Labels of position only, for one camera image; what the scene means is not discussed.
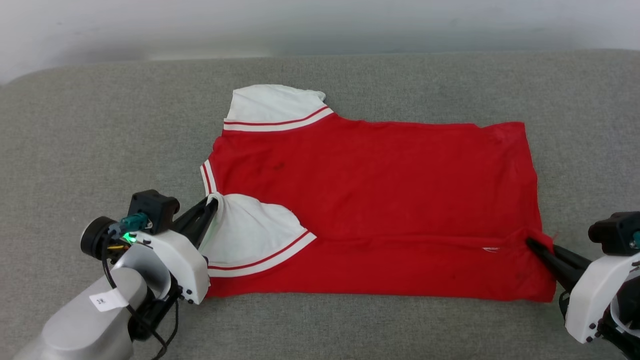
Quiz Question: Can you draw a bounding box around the thin black cable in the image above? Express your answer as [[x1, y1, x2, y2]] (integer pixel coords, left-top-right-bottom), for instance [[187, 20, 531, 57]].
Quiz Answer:
[[159, 299, 180, 351]]

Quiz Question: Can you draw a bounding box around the red white-sleeved shirt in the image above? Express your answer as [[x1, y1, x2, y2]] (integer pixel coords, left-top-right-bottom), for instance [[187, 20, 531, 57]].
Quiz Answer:
[[199, 84, 557, 304]]

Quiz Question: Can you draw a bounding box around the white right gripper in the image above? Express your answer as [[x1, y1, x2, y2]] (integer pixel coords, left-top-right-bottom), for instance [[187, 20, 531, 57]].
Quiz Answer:
[[525, 237, 640, 345]]

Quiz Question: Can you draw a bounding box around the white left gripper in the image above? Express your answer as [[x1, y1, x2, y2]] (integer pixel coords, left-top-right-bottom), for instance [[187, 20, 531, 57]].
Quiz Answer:
[[112, 196, 220, 305]]

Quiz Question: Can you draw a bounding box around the grey fabric sofa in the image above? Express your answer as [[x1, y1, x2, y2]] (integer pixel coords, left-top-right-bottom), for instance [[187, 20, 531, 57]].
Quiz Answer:
[[0, 49, 640, 360]]

